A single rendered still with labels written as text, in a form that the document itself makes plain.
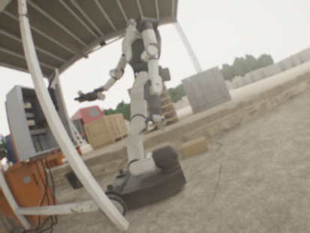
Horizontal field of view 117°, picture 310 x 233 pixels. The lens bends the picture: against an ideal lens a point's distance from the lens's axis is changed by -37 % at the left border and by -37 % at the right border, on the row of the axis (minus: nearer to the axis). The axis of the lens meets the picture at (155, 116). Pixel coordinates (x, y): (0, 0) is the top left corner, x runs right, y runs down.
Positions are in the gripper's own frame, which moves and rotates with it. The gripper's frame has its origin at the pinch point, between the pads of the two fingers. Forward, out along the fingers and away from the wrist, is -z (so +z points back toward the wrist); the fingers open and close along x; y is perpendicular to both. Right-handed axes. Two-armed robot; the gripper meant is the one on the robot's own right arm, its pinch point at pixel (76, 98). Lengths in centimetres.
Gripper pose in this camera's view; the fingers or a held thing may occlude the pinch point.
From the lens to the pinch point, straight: 131.8
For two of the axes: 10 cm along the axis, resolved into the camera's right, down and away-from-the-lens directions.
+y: 3.6, 9.3, -0.1
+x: 7.4, -2.9, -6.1
